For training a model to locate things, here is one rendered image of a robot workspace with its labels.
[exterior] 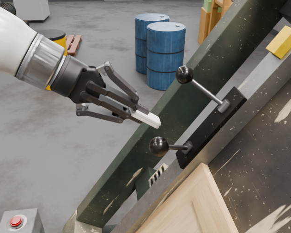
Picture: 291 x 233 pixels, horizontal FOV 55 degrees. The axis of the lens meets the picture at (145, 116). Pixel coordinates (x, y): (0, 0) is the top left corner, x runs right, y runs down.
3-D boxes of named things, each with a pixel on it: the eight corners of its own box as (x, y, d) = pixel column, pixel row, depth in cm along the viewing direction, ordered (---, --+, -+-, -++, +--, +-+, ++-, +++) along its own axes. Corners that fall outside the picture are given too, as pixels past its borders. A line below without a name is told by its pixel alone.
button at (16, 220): (12, 219, 99) (11, 215, 98) (24, 218, 99) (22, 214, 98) (9, 229, 95) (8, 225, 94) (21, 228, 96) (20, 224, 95)
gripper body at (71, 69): (69, 45, 54) (110, 69, 57) (50, 80, 57) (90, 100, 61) (64, 59, 48) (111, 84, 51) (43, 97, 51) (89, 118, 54)
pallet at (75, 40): (74, 58, 496) (74, 52, 491) (32, 58, 494) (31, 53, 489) (84, 39, 592) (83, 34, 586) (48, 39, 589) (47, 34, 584)
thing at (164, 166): (157, 184, 74) (148, 180, 73) (172, 166, 72) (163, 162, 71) (159, 195, 71) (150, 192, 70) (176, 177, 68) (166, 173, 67)
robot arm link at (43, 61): (23, 66, 56) (51, 80, 58) (10, 86, 48) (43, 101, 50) (42, 27, 52) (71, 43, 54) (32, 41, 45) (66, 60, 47)
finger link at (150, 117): (131, 106, 60) (133, 103, 60) (157, 119, 63) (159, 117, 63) (132, 113, 58) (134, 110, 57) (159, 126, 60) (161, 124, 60)
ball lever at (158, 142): (180, 148, 63) (141, 145, 53) (191, 136, 62) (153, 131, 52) (190, 160, 61) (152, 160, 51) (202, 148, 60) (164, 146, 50)
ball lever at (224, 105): (223, 114, 58) (173, 75, 59) (235, 101, 57) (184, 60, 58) (223, 119, 55) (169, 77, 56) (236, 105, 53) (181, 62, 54)
